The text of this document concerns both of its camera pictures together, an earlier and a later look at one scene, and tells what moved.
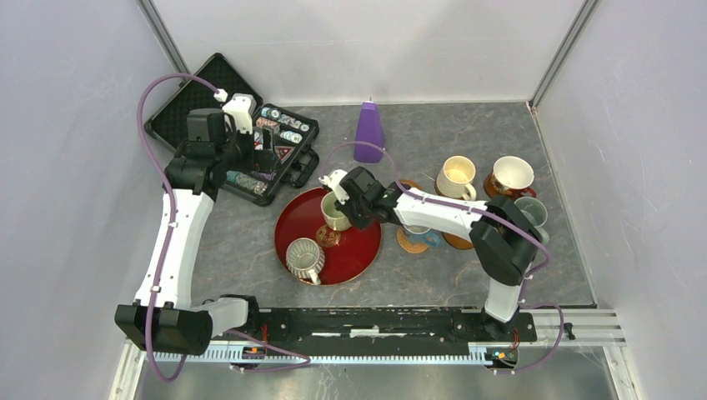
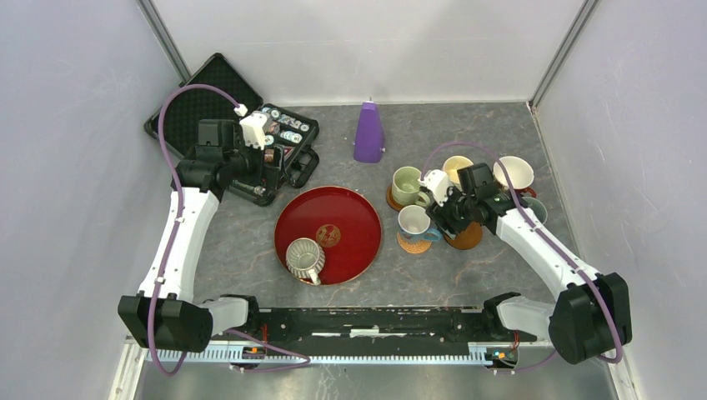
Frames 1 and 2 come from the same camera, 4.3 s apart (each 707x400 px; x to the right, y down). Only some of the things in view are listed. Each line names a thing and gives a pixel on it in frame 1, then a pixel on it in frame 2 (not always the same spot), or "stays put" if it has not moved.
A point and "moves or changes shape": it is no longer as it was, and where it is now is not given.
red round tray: [348, 254] stays put
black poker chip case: [285, 157] stays put
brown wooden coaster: [412, 182] moves or changes shape
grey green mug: [536, 215] stays put
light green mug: [335, 219] -> [406, 187]
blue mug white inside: [423, 235] stays put
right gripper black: [346, 207] -> [438, 214]
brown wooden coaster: [456, 242] stays put
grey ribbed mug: [304, 257] stays put
